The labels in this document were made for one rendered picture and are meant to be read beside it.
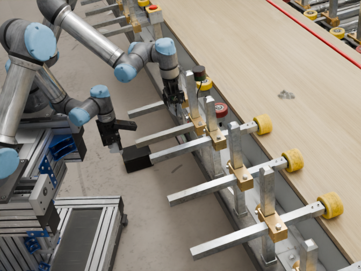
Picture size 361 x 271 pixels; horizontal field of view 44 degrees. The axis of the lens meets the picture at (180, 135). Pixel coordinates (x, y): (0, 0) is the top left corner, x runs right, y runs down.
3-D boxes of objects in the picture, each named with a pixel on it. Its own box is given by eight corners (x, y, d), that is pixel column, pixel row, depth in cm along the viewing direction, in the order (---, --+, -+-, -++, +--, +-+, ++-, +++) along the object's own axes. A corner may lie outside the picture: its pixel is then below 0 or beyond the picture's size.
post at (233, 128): (238, 219, 184) (230, 127, 154) (235, 213, 186) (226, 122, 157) (246, 216, 184) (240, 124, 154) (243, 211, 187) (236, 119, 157)
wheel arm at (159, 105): (130, 120, 226) (128, 113, 223) (128, 116, 228) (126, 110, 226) (210, 95, 233) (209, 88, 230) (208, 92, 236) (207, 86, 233)
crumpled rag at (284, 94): (274, 96, 210) (274, 92, 209) (283, 89, 214) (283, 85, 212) (289, 102, 205) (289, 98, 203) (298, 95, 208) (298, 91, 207)
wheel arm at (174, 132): (137, 150, 206) (136, 143, 203) (136, 145, 209) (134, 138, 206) (225, 122, 213) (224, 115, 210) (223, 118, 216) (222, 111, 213)
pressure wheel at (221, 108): (216, 133, 212) (214, 113, 205) (209, 123, 218) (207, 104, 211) (231, 128, 213) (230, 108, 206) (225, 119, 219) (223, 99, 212)
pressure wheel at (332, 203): (325, 199, 146) (313, 194, 154) (331, 222, 147) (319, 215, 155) (341, 193, 147) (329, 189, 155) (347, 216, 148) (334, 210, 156)
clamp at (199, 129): (197, 136, 208) (196, 127, 205) (188, 120, 218) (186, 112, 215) (208, 132, 209) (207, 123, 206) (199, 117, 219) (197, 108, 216)
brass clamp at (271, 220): (272, 244, 144) (272, 234, 141) (253, 214, 155) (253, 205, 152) (289, 237, 145) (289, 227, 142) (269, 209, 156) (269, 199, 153)
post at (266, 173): (266, 268, 165) (264, 173, 135) (262, 260, 167) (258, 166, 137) (275, 264, 165) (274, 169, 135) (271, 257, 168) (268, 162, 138)
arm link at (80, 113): (65, 122, 184) (84, 108, 191) (83, 130, 178) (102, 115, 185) (59, 107, 179) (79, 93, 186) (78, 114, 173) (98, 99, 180)
